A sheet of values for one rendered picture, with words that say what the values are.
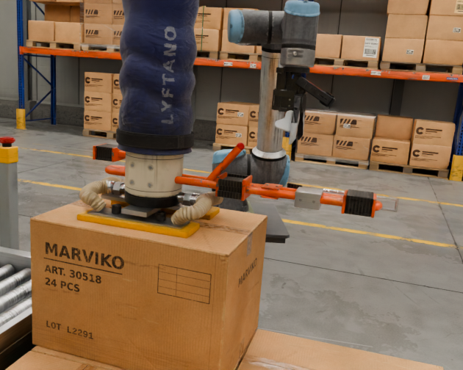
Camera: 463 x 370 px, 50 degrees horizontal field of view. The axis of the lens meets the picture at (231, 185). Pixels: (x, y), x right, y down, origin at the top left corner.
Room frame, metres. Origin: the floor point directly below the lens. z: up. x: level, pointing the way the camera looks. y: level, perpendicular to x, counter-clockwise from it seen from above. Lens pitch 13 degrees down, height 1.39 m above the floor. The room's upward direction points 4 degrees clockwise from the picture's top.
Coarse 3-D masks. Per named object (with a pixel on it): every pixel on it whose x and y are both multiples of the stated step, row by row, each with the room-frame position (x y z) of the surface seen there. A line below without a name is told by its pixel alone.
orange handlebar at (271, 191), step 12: (120, 156) 1.77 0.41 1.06; (108, 168) 1.47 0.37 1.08; (120, 168) 1.47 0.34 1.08; (180, 180) 1.40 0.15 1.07; (192, 180) 1.40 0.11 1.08; (204, 180) 1.39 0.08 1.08; (252, 192) 1.35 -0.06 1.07; (264, 192) 1.34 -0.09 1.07; (276, 192) 1.33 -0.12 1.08; (288, 192) 1.32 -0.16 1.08; (324, 192) 1.34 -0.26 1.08; (336, 204) 1.28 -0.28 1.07
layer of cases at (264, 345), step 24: (264, 336) 1.50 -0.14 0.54; (288, 336) 1.51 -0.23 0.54; (24, 360) 1.27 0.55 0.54; (48, 360) 1.28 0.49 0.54; (72, 360) 1.29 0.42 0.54; (240, 360) 1.36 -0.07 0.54; (264, 360) 1.36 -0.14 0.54; (288, 360) 1.37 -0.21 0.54; (312, 360) 1.38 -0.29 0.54; (336, 360) 1.39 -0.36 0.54; (360, 360) 1.40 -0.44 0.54; (384, 360) 1.41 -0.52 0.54; (408, 360) 1.42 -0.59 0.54
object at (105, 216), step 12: (120, 204) 1.39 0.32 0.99; (84, 216) 1.36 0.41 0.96; (96, 216) 1.36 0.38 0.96; (108, 216) 1.35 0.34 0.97; (120, 216) 1.36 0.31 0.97; (132, 216) 1.37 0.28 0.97; (156, 216) 1.34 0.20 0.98; (132, 228) 1.32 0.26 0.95; (144, 228) 1.31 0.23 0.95; (156, 228) 1.30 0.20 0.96; (168, 228) 1.29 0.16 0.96; (180, 228) 1.29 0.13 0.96; (192, 228) 1.31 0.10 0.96
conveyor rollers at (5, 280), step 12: (0, 276) 1.84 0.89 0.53; (12, 276) 1.81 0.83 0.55; (24, 276) 1.85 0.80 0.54; (0, 288) 1.72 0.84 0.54; (12, 288) 1.78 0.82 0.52; (24, 288) 1.73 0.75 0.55; (0, 300) 1.61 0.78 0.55; (12, 300) 1.65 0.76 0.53; (24, 300) 1.62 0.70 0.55; (0, 312) 1.59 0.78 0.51; (12, 312) 1.54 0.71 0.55; (0, 324) 1.47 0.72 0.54
